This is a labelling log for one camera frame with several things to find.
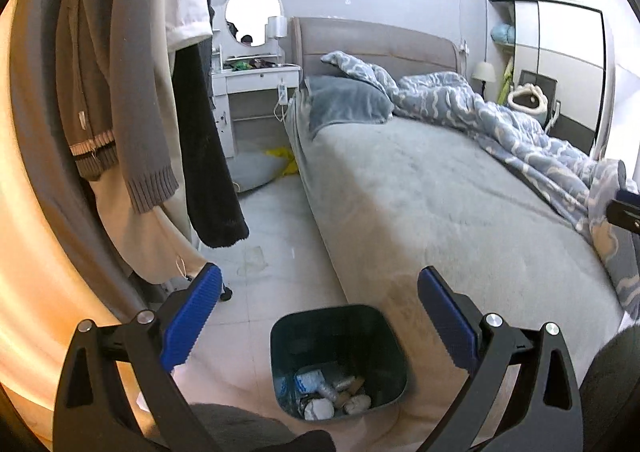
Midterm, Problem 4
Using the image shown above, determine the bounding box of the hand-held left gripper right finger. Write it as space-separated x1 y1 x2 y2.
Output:
417 266 585 452

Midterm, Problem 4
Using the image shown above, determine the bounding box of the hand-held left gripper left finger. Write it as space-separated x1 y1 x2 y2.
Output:
52 263 223 452

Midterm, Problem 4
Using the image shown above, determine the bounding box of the dark teal trash bin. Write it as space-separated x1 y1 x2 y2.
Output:
270 305 410 422

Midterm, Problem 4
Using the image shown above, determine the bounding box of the wide cardboard tape core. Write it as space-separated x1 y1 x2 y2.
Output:
337 377 366 408

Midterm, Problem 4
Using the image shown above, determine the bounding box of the blue tissue packet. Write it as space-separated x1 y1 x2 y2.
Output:
295 369 326 393

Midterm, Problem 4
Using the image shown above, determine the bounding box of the grey bed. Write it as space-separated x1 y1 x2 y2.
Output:
284 16 640 433

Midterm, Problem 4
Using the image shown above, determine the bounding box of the cream plush cat bed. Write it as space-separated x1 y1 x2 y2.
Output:
506 84 549 122

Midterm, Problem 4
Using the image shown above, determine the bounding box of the blue patterned duvet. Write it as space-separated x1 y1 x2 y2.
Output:
320 51 640 320

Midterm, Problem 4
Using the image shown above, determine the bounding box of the black chair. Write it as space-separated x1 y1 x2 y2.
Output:
516 70 561 130

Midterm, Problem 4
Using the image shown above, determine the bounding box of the white and black wardrobe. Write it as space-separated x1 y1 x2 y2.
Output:
487 0 618 158

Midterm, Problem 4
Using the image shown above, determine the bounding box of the grey cushioned stool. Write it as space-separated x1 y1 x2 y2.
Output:
231 152 281 193

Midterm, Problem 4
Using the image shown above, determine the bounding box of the yellow-green cloth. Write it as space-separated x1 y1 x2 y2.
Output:
497 60 513 106

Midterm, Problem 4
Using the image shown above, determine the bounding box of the person's dark fuzzy clothing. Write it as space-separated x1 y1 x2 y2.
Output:
579 327 640 452

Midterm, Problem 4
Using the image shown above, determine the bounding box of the yellow plastic bag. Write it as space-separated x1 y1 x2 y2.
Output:
265 146 298 177

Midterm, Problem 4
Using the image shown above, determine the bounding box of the bedside lamp with shade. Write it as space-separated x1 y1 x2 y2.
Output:
471 61 497 98

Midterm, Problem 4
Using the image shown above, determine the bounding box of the white dressing table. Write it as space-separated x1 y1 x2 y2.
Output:
210 45 302 160

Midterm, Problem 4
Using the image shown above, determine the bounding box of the blue-grey pillow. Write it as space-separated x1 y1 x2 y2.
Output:
302 76 394 138

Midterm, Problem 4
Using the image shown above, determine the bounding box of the grey knit cardigan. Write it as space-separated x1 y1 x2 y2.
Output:
112 0 181 214

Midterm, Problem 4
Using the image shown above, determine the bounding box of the brown-grey jacket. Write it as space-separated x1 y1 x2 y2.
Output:
54 0 120 181

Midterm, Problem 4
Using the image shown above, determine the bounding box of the oval wall mirror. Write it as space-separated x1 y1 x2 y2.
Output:
224 0 284 48

